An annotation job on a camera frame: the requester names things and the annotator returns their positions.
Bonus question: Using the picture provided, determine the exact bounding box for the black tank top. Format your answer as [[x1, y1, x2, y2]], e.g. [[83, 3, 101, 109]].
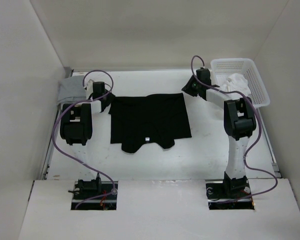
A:
[[109, 93, 192, 154]]

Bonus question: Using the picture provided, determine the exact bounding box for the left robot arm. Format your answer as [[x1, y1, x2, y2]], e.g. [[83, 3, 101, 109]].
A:
[[59, 80, 115, 170]]

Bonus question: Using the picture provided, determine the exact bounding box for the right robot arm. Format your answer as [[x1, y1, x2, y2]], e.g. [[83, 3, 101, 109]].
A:
[[181, 67, 257, 201]]

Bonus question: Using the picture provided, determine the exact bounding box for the folded grey tank top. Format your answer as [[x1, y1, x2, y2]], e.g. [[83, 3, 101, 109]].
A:
[[56, 75, 87, 106]]

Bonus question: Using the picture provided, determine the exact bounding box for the white crumpled tank top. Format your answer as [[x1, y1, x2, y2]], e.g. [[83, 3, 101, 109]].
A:
[[220, 73, 252, 96]]

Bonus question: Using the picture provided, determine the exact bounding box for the white plastic basket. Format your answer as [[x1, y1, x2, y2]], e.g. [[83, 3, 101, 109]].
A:
[[210, 58, 270, 109]]

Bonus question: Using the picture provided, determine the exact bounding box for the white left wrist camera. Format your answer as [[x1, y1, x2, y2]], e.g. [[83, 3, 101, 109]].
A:
[[85, 79, 94, 100]]

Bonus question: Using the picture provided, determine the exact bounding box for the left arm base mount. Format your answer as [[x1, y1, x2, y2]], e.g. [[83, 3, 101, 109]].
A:
[[68, 177, 117, 211]]

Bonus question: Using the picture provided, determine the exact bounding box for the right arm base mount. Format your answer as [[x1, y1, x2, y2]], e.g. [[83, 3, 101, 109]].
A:
[[205, 181, 255, 210]]

